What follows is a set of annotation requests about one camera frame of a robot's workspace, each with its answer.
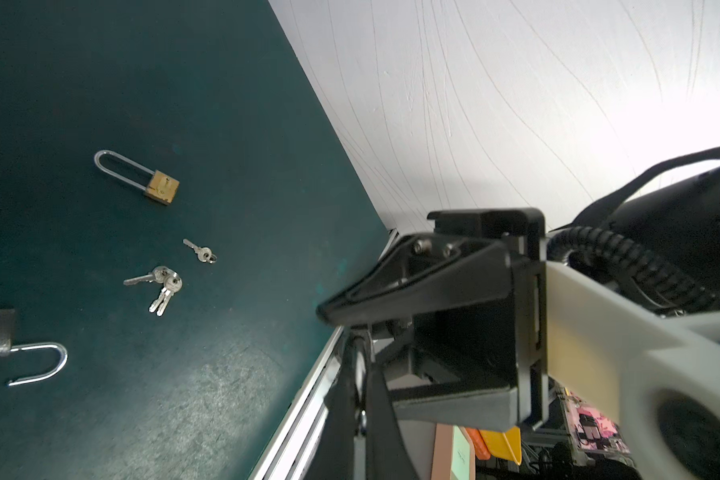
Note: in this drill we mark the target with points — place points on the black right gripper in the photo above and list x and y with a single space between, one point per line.
475 297

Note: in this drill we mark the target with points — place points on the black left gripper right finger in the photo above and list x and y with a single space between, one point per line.
386 456

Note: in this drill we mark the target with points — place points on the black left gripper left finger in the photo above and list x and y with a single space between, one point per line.
334 456

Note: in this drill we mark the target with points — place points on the small silver key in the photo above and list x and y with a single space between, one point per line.
204 254

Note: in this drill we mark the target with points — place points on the silver key bunch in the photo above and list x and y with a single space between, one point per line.
170 283

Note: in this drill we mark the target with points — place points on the brass padlock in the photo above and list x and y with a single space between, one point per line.
161 187

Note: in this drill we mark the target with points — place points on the black padlock shackle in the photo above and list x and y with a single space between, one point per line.
7 347

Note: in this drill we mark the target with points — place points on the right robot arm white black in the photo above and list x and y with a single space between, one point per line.
655 241

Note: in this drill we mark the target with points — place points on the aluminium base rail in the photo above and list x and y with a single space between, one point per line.
295 441

